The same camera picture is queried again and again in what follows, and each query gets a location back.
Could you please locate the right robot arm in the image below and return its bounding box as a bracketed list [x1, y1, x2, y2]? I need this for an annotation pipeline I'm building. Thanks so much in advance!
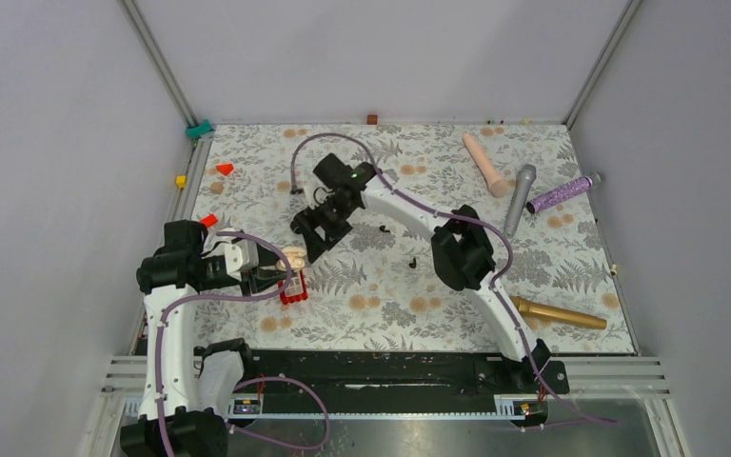
[290, 154, 550, 392]

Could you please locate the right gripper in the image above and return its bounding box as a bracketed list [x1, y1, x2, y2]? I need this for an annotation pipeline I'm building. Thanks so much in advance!
[294, 196, 358, 265]

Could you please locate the purple cable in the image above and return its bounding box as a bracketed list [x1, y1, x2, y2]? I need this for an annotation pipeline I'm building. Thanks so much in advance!
[153, 230, 332, 457]
[289, 132, 622, 433]

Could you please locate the pink microphone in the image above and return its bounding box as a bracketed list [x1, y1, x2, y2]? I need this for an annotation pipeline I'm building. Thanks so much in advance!
[462, 133, 509, 198]

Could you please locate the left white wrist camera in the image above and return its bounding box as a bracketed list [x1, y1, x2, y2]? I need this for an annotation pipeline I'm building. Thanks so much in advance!
[218, 230, 260, 281]

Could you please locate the aluminium frame rail right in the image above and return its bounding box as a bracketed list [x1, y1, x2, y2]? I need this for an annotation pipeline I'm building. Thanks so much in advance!
[562, 0, 643, 131]

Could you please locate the red wedge block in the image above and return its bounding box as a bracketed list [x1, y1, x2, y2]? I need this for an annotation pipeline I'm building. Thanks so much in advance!
[215, 163, 234, 176]

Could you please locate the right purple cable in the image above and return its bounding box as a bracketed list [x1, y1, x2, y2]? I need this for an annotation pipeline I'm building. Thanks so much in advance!
[289, 132, 622, 433]

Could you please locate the floral table mat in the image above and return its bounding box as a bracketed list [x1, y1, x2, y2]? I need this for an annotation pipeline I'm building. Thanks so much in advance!
[192, 124, 635, 354]

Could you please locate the silver microphone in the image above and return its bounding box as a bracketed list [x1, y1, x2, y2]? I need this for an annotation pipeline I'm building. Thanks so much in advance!
[504, 164, 537, 238]

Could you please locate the teal block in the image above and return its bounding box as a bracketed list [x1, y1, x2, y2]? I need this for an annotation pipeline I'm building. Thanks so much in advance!
[185, 119, 214, 140]

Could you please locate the purple glitter microphone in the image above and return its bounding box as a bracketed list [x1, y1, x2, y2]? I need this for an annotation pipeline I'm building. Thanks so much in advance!
[524, 172, 603, 214]

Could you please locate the red tray with tiles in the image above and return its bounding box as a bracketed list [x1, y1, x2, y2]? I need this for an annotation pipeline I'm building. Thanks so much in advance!
[280, 270, 308, 306]

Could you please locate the yellow cube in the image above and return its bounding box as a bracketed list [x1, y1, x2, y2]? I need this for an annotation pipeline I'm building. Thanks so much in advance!
[175, 175, 187, 189]

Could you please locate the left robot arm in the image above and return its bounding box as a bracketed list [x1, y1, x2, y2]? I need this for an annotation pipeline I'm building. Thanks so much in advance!
[120, 220, 294, 456]

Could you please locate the beige earbuds charging case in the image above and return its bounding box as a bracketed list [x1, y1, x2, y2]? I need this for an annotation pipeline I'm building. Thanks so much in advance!
[282, 246, 307, 271]

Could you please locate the aluminium frame rail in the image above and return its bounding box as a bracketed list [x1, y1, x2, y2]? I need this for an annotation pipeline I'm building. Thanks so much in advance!
[117, 0, 199, 129]
[562, 0, 643, 131]

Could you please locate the aluminium frame rail left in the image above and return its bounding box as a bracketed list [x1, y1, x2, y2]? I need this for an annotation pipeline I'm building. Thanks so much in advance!
[117, 0, 199, 129]

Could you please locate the red small block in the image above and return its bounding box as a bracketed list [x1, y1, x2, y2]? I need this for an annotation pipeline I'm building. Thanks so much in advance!
[200, 213, 218, 229]

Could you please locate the gold microphone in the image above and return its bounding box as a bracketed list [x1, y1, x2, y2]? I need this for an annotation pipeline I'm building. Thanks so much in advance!
[511, 296, 607, 329]

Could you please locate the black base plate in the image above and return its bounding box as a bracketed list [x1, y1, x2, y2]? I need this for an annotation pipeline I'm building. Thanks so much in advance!
[240, 348, 570, 414]

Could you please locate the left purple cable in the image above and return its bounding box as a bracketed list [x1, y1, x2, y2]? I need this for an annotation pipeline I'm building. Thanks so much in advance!
[153, 230, 332, 457]

